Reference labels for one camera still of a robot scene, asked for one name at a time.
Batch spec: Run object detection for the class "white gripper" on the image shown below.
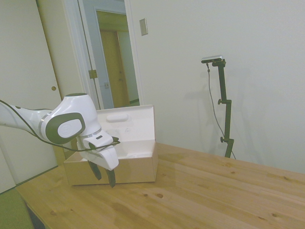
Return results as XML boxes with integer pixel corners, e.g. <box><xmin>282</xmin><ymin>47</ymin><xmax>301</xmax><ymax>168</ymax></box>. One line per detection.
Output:
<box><xmin>76</xmin><ymin>140</ymin><xmax>120</xmax><ymax>188</ymax></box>

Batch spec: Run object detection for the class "brown cardboard box with lid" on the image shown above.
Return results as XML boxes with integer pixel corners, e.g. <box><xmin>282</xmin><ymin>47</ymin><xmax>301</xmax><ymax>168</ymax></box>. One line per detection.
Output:
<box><xmin>63</xmin><ymin>104</ymin><xmax>159</xmax><ymax>186</ymax></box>

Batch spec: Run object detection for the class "wooden hallway door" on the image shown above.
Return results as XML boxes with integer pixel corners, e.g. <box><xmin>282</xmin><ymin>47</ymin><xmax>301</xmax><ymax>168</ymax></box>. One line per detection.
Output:
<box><xmin>100</xmin><ymin>30</ymin><xmax>131</xmax><ymax>108</ymax></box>

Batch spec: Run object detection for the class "white open door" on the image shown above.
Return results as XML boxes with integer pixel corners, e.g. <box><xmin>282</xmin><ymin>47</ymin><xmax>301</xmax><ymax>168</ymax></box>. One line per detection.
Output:
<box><xmin>77</xmin><ymin>0</ymin><xmax>115</xmax><ymax>110</ymax></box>

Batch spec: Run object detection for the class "white closet door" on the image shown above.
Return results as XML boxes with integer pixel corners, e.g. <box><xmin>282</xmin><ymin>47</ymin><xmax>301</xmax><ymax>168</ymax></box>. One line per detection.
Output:
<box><xmin>0</xmin><ymin>0</ymin><xmax>72</xmax><ymax>194</ymax></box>

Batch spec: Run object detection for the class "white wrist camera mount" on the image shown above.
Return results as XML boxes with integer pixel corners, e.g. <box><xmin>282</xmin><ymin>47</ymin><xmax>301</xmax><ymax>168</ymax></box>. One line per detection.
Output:
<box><xmin>83</xmin><ymin>134</ymin><xmax>121</xmax><ymax>151</ymax></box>

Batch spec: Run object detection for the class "black camera stand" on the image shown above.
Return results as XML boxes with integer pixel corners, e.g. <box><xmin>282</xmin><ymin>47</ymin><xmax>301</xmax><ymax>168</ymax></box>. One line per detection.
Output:
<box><xmin>206</xmin><ymin>62</ymin><xmax>237</xmax><ymax>160</ymax></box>
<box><xmin>211</xmin><ymin>59</ymin><xmax>234</xmax><ymax>158</ymax></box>

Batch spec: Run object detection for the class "grey wall switch plate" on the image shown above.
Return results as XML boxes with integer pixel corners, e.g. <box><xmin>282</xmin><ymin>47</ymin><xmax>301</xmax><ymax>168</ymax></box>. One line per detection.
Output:
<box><xmin>139</xmin><ymin>18</ymin><xmax>148</xmax><ymax>36</ymax></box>

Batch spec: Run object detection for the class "silver camera on stand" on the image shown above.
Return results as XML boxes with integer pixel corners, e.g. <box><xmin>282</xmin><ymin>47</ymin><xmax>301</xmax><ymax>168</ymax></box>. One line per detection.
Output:
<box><xmin>201</xmin><ymin>54</ymin><xmax>224</xmax><ymax>64</ymax></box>

